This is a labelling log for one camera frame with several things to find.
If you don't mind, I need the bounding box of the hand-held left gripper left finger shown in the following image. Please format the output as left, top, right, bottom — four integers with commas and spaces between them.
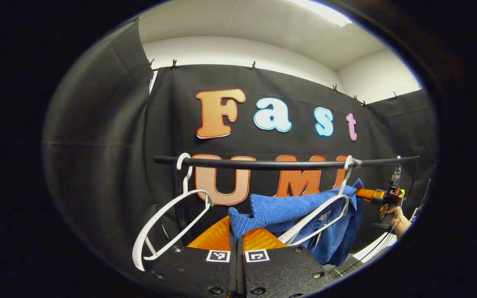
141, 215, 238, 298

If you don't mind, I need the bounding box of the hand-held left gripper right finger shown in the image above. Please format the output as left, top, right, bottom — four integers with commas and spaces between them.
238, 228, 335, 298

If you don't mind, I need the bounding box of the white plastic hanger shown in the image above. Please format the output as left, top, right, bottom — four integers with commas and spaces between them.
132, 152, 214, 272
278, 155, 355, 248

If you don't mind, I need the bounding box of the blue corduroy jacket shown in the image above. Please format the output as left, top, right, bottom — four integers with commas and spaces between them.
227, 178, 364, 267

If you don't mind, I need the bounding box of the black backdrop cloth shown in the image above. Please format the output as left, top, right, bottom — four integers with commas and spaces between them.
42, 19, 438, 274

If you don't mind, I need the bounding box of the row of small backdrop clips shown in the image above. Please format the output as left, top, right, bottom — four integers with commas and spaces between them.
134, 17, 399, 107

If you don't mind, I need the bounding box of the ceiling light strip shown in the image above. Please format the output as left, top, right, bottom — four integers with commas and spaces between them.
288, 0, 353, 27

